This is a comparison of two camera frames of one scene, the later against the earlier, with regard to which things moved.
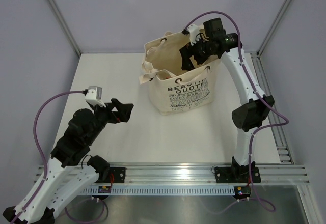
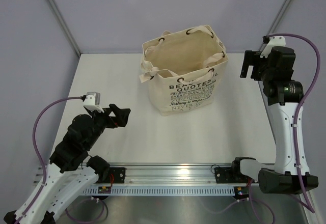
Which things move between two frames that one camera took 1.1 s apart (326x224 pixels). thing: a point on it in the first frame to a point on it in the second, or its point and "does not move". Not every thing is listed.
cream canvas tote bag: [176, 91] does not move
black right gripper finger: [199, 58] to [256, 73]
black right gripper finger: [186, 52] to [249, 60]
